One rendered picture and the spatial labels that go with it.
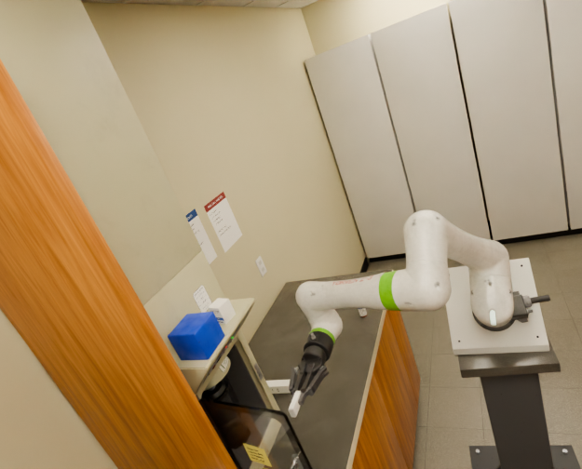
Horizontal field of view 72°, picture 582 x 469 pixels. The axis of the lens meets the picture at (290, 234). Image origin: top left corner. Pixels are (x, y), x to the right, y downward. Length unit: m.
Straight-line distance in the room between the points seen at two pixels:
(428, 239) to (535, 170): 2.93
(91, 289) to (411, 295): 0.80
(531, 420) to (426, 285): 0.99
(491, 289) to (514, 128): 2.55
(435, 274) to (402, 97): 2.82
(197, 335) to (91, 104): 0.65
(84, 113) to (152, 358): 0.63
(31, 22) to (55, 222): 0.46
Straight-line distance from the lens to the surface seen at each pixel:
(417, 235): 1.15
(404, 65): 3.77
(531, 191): 4.08
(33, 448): 1.50
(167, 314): 1.19
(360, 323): 2.01
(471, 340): 1.72
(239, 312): 1.29
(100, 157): 1.13
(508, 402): 1.89
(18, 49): 1.12
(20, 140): 0.96
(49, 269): 1.11
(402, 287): 1.14
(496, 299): 1.48
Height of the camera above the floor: 2.11
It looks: 20 degrees down
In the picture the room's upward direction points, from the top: 21 degrees counter-clockwise
